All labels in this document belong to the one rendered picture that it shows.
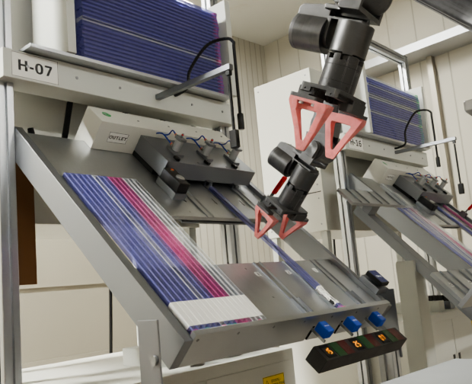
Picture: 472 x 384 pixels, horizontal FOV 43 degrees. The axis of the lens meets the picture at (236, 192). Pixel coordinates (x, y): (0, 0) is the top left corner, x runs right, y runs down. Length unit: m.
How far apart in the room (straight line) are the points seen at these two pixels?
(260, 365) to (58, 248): 2.41
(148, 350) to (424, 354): 1.02
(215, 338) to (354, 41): 0.53
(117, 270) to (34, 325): 2.66
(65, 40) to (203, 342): 0.84
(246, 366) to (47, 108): 0.85
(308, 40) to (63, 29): 0.76
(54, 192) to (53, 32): 0.47
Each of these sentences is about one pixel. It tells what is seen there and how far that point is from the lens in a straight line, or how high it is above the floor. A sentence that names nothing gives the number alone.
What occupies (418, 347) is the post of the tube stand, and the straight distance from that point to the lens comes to 1.82.
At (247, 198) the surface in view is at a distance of 1.68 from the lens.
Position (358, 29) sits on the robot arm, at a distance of 0.92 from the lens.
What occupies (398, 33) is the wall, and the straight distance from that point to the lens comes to 4.83.
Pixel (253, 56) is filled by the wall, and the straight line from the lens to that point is 5.52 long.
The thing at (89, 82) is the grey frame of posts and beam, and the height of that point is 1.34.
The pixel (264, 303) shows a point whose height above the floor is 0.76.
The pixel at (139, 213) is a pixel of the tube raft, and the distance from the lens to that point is 1.28.
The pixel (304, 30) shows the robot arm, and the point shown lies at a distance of 0.95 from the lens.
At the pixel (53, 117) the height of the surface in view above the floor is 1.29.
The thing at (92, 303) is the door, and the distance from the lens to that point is 3.92.
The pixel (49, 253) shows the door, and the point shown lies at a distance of 3.80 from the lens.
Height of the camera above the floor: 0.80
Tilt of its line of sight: 9 degrees up
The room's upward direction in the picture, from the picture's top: 5 degrees counter-clockwise
